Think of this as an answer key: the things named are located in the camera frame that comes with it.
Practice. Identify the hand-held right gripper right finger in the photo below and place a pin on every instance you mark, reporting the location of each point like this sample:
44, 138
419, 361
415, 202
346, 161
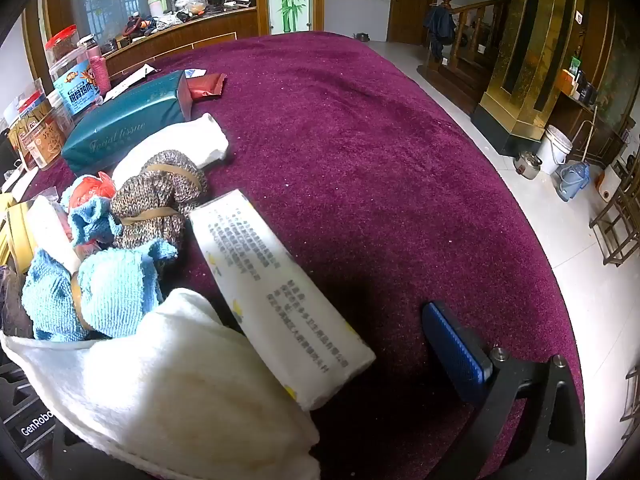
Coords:
455, 350

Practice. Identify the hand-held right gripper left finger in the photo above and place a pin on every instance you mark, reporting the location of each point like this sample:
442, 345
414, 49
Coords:
80, 462

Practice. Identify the large white towel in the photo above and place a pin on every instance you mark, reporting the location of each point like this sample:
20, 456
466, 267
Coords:
165, 385

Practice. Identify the white printed tissue pack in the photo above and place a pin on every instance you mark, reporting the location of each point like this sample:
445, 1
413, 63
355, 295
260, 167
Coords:
280, 290

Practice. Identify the metal rice cooker pot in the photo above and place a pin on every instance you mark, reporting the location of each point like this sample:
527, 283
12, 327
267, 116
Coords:
528, 165

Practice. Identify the wooden chair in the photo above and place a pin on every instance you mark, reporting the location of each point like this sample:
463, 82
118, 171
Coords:
617, 225

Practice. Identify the blue plastic jug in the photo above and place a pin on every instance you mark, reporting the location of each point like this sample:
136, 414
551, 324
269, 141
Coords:
574, 182

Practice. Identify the blue and red cloth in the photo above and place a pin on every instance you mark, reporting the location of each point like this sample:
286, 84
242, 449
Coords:
90, 210

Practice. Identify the purple tablecloth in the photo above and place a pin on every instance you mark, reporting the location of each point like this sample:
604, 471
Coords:
350, 160

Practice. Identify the white bucket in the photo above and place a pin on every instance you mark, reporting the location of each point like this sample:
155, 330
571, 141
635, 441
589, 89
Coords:
555, 150

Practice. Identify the grey knit cloth roll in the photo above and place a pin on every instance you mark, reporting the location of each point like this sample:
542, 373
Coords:
155, 195

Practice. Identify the jar with gold label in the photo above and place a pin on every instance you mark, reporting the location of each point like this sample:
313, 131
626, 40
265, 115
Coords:
17, 130
50, 135

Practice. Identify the wooden stair railing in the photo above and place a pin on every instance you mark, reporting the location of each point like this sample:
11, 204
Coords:
475, 50

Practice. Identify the teal facial tissue pack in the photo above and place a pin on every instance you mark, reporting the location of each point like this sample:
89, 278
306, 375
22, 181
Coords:
125, 120

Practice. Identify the golden pillar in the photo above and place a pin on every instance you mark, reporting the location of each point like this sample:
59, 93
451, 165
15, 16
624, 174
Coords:
525, 50

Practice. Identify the white towel roll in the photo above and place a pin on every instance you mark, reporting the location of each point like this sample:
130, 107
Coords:
200, 140

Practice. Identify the dark hanging jacket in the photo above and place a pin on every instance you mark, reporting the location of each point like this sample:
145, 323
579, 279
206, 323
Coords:
440, 27

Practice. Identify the jar with blue label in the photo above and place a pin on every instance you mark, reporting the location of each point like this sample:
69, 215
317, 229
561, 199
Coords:
77, 87

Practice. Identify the pink thread spool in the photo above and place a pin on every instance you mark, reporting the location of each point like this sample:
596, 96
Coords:
100, 75

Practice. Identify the wooden door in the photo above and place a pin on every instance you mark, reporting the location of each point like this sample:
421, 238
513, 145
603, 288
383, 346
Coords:
412, 0

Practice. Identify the clear jar with red lid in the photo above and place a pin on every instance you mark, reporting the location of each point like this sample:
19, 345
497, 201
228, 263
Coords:
62, 50

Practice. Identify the red packet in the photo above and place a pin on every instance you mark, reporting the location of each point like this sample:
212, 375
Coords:
205, 87

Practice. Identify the white and blue packet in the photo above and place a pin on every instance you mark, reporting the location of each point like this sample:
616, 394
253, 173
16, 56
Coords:
194, 72

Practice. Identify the wooden cabinet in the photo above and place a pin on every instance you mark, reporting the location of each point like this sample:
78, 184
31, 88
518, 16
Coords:
200, 35

